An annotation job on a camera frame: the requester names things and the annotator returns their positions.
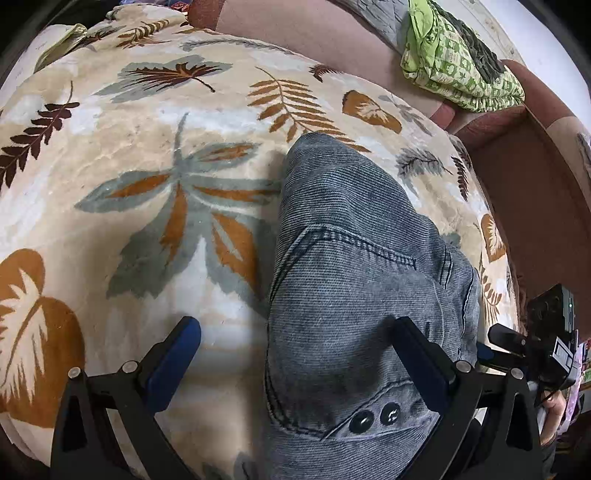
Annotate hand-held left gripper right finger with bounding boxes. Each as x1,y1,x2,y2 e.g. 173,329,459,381
394,316,546,480

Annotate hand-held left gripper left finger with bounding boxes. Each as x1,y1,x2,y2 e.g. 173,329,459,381
50,315,202,480

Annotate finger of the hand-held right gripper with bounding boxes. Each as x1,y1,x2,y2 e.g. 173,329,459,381
475,323,532,371

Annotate grey-blue denim pants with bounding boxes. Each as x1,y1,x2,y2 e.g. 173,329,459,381
264,131,484,480

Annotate person's right hand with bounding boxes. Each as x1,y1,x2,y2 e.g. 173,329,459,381
540,392,566,446

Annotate colourful patterned cloth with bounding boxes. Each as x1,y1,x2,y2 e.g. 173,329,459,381
560,342,591,435

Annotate pinkish brown sofa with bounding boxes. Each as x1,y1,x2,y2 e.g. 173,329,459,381
187,0,591,333

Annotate leaf-print beige blanket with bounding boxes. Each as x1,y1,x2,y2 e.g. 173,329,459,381
0,4,520,480

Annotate green patterned cloth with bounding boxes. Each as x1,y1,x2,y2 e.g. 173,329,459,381
401,0,526,113

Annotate white bed sheet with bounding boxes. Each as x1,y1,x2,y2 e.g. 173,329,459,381
0,25,70,100

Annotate pale green cloth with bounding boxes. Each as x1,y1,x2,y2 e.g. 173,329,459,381
34,23,89,71

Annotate grey quilted cloth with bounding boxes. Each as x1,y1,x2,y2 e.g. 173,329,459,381
342,0,411,49

